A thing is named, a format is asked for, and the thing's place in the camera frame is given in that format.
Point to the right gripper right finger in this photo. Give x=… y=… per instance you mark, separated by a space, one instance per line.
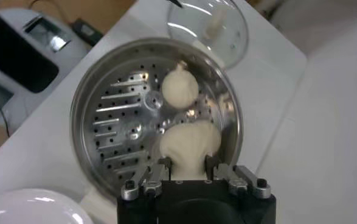
x=236 y=176

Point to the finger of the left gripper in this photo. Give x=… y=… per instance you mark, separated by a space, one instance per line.
x=178 y=3

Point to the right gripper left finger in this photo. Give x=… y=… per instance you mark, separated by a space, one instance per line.
x=152 y=179

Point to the white steamed baozi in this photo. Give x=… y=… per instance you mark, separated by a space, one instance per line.
x=179 y=88
x=190 y=146

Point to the white and black robot base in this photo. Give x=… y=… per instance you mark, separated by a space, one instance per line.
x=14 y=61

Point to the perforated stainless steamer basket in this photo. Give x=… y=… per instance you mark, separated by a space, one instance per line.
x=117 y=121

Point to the dark rectangular box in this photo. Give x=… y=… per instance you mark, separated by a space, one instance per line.
x=87 y=30

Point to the round white plate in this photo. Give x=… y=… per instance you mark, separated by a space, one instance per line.
x=32 y=207

